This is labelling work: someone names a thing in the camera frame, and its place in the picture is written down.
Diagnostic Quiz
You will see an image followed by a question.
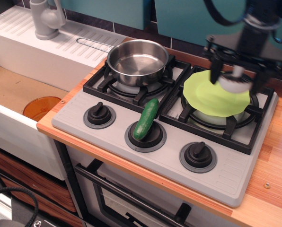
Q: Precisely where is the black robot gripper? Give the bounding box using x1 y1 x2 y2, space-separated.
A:
206 25 282 94

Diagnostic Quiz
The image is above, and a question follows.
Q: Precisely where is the white toy mushroom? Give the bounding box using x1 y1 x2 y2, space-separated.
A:
218 65 253 93

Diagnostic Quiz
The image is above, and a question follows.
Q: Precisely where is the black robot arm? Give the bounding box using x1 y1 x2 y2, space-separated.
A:
204 0 282 94

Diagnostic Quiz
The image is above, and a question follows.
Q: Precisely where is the light green plastic plate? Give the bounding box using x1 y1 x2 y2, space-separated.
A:
183 70 250 117

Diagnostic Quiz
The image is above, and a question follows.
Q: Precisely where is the black right stove knob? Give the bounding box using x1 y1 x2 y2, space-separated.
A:
179 141 217 174

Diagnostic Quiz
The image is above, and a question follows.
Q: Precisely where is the black stove knob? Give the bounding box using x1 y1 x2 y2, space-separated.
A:
83 102 116 130
124 121 167 153
179 141 217 174

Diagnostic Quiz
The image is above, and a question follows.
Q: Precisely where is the grey toy stove top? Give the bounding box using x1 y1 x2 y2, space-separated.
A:
51 63 279 208

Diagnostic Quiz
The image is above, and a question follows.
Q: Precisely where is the stainless steel pot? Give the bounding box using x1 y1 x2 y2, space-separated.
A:
76 37 169 87

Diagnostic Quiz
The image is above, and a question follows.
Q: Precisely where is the green toy pickle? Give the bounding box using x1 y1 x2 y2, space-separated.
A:
132 98 159 140

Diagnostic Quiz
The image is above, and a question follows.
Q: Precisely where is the black middle stove knob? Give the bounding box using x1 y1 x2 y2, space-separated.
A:
124 121 167 153

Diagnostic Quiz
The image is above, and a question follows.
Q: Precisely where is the black left stove knob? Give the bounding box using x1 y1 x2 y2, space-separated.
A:
83 102 116 130

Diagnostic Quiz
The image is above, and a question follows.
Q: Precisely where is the black right burner grate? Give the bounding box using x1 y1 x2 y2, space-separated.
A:
159 66 278 155

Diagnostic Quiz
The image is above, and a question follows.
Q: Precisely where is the black burner grate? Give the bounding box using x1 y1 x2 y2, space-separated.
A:
159 66 278 155
82 54 192 113

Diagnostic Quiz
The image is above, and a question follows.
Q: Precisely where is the black left burner grate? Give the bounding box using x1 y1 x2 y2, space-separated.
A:
82 54 192 113

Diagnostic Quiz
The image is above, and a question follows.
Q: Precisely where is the toy oven door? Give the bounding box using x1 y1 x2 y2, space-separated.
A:
67 147 235 227

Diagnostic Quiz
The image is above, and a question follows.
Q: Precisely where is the grey toy faucet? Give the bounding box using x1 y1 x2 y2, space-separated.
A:
30 0 66 40

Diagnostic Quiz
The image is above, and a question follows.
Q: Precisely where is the white toy sink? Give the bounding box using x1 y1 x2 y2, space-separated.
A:
0 6 124 180

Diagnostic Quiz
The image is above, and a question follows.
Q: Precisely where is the wooden drawer front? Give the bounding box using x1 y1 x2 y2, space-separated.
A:
0 149 83 227

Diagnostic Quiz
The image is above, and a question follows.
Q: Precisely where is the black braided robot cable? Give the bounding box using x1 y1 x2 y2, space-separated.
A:
203 0 282 44

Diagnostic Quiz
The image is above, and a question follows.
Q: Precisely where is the black oven door handle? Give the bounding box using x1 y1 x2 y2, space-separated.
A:
74 159 191 227

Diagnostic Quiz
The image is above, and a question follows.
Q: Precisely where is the black cable lower left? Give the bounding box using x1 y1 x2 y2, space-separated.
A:
0 186 39 227

